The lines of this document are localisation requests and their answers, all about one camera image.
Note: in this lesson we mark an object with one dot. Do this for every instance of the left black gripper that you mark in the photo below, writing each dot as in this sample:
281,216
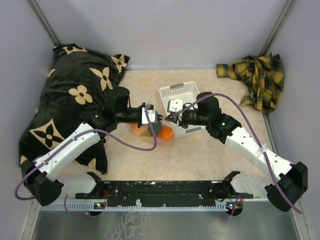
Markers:
159,118

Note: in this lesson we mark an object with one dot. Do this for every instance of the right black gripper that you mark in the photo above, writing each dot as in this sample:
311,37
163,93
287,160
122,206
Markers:
181,121

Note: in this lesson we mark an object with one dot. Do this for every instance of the orange fruit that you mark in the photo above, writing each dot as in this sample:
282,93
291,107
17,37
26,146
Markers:
166,133

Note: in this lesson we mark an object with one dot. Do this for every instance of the peach fruit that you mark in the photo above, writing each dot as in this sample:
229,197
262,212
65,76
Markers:
138,131

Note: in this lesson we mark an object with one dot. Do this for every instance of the dark green avocado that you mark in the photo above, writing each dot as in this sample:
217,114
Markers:
157,128

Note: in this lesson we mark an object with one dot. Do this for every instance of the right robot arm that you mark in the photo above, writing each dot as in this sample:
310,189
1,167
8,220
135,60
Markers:
283,183

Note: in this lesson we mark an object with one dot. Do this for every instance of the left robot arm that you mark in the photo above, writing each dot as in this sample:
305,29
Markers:
42,176

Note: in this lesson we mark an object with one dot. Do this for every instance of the white plastic basket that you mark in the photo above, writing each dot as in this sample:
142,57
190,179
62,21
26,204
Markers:
187,92

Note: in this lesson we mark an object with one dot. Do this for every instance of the black floral pillow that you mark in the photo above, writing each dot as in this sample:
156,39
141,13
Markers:
77,85

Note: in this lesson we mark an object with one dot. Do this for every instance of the yellow plaid cloth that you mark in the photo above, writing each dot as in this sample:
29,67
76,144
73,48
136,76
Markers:
262,75

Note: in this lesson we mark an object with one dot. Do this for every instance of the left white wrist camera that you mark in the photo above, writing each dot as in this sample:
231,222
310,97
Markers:
148,114

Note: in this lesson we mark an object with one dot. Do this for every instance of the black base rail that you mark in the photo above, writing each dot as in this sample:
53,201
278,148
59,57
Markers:
161,193

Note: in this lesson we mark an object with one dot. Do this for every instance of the aluminium frame bar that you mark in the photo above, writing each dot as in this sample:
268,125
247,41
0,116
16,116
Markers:
233,206

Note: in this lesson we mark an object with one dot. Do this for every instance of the right corner post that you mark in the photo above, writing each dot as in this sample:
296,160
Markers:
285,12

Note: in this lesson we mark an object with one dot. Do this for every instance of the corner post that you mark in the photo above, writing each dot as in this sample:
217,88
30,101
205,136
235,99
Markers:
285,12
37,10

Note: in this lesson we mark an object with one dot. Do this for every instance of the left corner post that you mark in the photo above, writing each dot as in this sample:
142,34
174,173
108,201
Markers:
37,10

